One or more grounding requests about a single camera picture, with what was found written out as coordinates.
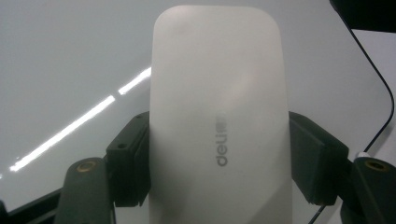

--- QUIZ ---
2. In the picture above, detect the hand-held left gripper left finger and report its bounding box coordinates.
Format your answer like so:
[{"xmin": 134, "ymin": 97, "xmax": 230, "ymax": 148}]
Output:
[{"xmin": 106, "ymin": 111, "xmax": 152, "ymax": 208}]

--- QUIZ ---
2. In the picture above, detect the white whiteboard with black rim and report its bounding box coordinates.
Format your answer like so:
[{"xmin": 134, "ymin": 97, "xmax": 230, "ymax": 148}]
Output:
[{"xmin": 0, "ymin": 0, "xmax": 396, "ymax": 224}]

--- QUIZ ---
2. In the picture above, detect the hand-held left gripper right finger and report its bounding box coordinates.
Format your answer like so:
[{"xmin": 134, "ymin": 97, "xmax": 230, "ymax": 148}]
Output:
[{"xmin": 289, "ymin": 111, "xmax": 350, "ymax": 207}]

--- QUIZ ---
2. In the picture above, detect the white whiteboard eraser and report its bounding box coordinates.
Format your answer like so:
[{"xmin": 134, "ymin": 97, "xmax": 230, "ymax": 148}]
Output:
[{"xmin": 148, "ymin": 4, "xmax": 293, "ymax": 224}]

